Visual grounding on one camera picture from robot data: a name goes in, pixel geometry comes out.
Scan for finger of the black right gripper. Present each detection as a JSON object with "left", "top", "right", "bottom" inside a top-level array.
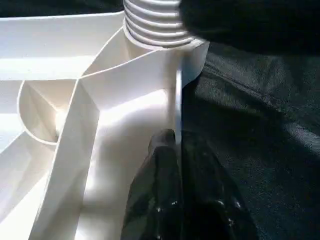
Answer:
[{"left": 177, "top": 0, "right": 320, "bottom": 53}]

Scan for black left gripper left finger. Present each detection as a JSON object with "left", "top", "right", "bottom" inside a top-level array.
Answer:
[{"left": 121, "top": 129, "right": 182, "bottom": 240}]

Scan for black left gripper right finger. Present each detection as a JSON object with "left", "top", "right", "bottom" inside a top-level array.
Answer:
[{"left": 179, "top": 132, "right": 258, "bottom": 240}]

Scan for white plastic table leg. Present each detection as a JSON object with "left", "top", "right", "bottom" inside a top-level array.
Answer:
[{"left": 122, "top": 0, "right": 198, "bottom": 49}]

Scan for white plastic table top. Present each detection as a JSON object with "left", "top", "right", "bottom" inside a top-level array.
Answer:
[{"left": 0, "top": 10, "right": 210, "bottom": 240}]

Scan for black work mat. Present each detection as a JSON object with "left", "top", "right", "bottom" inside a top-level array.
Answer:
[{"left": 177, "top": 40, "right": 320, "bottom": 240}]

